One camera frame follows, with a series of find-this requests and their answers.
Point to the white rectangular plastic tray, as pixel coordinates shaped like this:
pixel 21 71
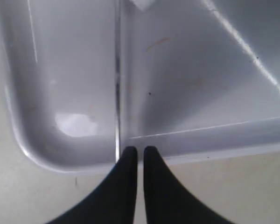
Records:
pixel 197 79

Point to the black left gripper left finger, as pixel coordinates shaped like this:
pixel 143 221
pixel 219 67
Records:
pixel 113 200

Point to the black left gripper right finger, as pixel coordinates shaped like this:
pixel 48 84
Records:
pixel 167 201

